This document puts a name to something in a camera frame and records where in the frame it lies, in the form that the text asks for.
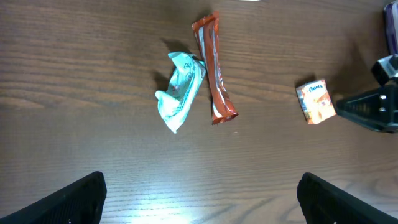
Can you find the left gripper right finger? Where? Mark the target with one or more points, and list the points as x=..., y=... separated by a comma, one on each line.
x=322, y=202

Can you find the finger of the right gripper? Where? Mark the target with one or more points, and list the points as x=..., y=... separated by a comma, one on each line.
x=375, y=109

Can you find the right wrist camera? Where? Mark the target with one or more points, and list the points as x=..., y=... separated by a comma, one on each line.
x=385, y=70

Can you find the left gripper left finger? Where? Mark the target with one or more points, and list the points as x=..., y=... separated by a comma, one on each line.
x=79, y=202

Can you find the orange pocket tissue pack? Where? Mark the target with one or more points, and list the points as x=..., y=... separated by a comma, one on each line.
x=315, y=101

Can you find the green wet wipes pack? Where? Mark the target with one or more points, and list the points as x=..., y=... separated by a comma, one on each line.
x=175, y=103

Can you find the red brown snack wrapper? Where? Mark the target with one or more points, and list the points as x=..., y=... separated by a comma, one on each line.
x=206, y=32

